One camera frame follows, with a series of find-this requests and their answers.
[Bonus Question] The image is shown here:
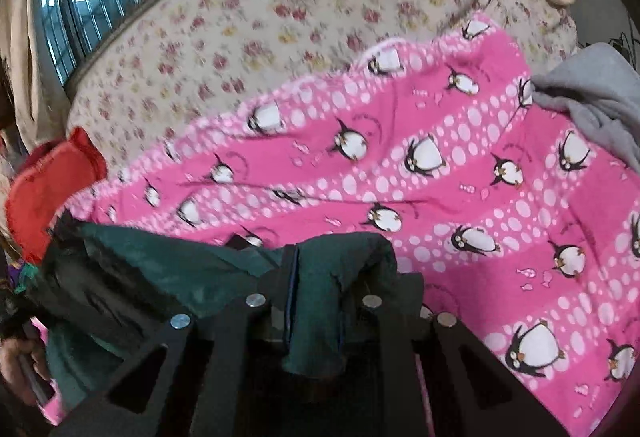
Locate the grey sweatshirt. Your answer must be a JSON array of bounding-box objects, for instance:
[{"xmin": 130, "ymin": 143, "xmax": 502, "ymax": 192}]
[{"xmin": 532, "ymin": 43, "xmax": 640, "ymax": 171}]

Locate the pink penguin blanket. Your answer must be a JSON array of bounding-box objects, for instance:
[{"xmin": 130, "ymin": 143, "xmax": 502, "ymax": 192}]
[{"xmin": 65, "ymin": 16, "xmax": 639, "ymax": 436}]

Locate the red pillow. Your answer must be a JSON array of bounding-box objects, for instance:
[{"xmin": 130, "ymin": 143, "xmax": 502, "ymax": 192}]
[{"xmin": 4, "ymin": 126, "xmax": 107, "ymax": 265}]

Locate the dark green puffer jacket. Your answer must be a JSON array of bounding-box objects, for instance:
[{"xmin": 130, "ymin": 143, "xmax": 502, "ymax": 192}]
[{"xmin": 26, "ymin": 214, "xmax": 424, "ymax": 409}]

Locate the floral bed sheet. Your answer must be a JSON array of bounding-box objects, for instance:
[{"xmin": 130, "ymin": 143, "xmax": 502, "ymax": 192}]
[{"xmin": 67, "ymin": 0, "xmax": 577, "ymax": 171}]

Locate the beige curtain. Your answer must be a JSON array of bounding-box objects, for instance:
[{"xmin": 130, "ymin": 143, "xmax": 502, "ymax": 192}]
[{"xmin": 1, "ymin": 0, "xmax": 70, "ymax": 150}]

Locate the person's left hand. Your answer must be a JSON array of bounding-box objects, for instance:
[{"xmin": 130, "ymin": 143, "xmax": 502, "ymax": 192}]
[{"xmin": 1, "ymin": 337, "xmax": 51, "ymax": 407}]

